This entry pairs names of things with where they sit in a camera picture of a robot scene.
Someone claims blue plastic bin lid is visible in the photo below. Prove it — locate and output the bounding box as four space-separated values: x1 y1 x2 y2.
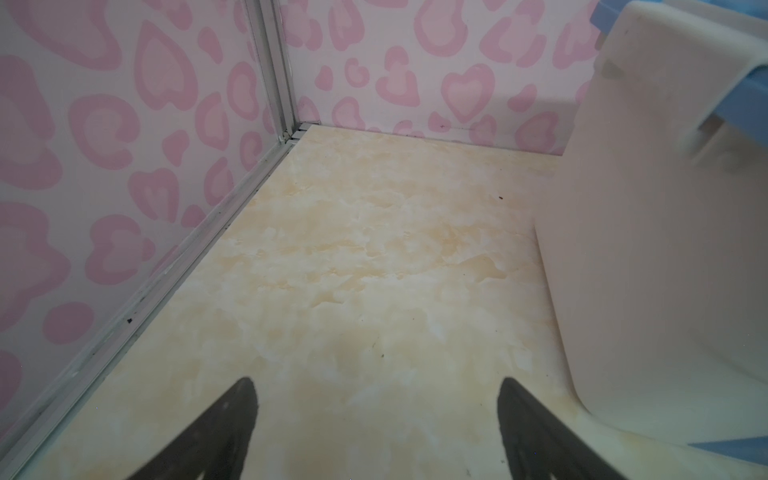
590 1 767 147

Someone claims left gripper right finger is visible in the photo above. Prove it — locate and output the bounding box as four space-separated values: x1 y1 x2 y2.
497 377 623 480

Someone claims white plastic storage bin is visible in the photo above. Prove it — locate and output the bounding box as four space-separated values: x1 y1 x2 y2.
535 33 767 463

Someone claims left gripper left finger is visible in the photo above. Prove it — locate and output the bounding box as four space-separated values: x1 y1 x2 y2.
131 377 259 479

